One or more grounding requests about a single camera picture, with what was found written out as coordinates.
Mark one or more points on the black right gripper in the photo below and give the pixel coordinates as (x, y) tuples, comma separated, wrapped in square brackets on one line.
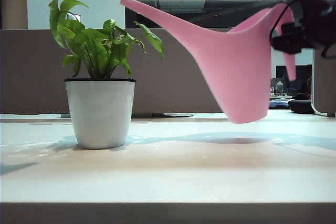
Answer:
[(312, 14)]

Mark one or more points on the pink plastic watering can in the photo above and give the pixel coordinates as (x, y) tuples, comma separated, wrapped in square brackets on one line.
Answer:
[(236, 77)]

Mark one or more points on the green leafy plant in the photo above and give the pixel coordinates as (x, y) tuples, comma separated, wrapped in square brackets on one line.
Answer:
[(92, 48)]

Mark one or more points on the white round plant pot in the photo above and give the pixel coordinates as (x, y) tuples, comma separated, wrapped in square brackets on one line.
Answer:
[(99, 113)]

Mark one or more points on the black background monitor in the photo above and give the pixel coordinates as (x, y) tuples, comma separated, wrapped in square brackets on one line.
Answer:
[(281, 72)]

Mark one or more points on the clear background jar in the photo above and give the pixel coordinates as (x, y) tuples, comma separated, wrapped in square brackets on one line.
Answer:
[(279, 87)]

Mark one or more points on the brown partition with white edge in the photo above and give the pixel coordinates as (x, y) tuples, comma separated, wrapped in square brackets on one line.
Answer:
[(325, 85)]

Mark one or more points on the blue background cloth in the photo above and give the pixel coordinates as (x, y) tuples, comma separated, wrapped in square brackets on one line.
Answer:
[(278, 102)]

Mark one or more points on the black background cushion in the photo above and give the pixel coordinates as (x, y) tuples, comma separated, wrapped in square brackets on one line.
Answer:
[(302, 106)]

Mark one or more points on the long brown desk partition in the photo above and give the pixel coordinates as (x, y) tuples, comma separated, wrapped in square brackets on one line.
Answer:
[(170, 77)]

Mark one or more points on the grey flat partition foot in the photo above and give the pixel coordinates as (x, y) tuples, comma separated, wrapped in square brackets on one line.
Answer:
[(177, 115)]

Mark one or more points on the small grey partition foot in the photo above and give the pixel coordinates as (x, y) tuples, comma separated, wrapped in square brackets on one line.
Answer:
[(65, 115)]

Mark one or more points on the small white wall sign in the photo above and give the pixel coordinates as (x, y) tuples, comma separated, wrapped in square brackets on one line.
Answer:
[(70, 16)]

